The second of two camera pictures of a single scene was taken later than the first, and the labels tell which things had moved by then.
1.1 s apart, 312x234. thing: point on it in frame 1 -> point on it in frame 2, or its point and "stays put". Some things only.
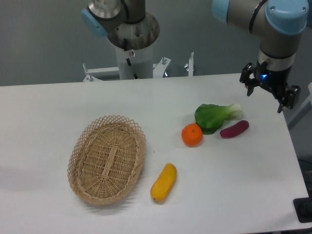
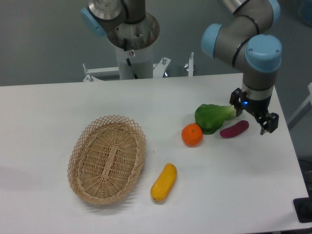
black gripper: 275,81 -> 259,108
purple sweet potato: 241,126 stays put
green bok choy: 210,117 stays put
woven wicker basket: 106,159 stays put
